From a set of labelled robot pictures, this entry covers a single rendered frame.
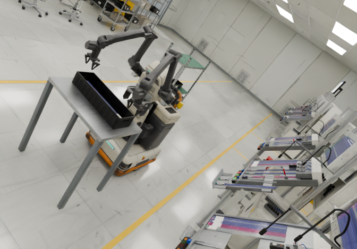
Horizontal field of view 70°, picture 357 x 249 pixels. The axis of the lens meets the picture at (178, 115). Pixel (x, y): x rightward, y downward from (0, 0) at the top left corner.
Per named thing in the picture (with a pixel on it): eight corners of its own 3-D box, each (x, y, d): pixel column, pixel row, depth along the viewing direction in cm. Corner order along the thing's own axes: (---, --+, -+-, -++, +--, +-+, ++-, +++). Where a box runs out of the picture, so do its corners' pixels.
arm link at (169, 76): (185, 51, 207) (175, 46, 209) (178, 53, 195) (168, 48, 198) (170, 98, 228) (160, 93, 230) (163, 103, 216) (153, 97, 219)
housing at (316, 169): (313, 187, 229) (311, 171, 229) (313, 170, 272) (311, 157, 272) (323, 187, 226) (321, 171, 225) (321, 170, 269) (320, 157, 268)
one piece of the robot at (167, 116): (126, 123, 326) (160, 71, 294) (154, 154, 309) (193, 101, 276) (107, 127, 297) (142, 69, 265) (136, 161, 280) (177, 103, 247)
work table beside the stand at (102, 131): (62, 139, 265) (94, 78, 234) (101, 190, 242) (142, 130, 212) (17, 148, 226) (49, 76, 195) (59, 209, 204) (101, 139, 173)
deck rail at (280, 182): (239, 185, 259) (238, 179, 259) (239, 184, 261) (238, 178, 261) (318, 187, 226) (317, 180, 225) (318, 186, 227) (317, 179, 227)
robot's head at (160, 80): (156, 68, 250) (156, 57, 237) (170, 81, 243) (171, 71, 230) (145, 75, 244) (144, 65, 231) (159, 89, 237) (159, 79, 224)
